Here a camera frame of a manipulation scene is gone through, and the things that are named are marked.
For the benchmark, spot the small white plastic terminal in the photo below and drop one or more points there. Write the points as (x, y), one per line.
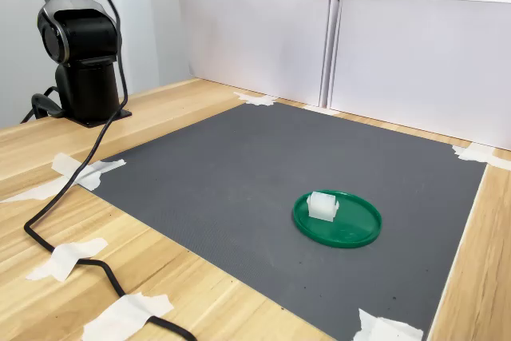
(321, 207)

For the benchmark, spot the round green lid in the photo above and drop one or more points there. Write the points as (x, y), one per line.
(351, 229)

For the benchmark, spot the white partition box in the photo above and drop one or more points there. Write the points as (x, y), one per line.
(259, 45)
(419, 65)

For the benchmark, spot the white tape piece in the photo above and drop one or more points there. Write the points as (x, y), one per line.
(64, 257)
(379, 329)
(108, 165)
(120, 313)
(475, 153)
(255, 99)

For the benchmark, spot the dark grey mat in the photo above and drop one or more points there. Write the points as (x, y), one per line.
(239, 177)

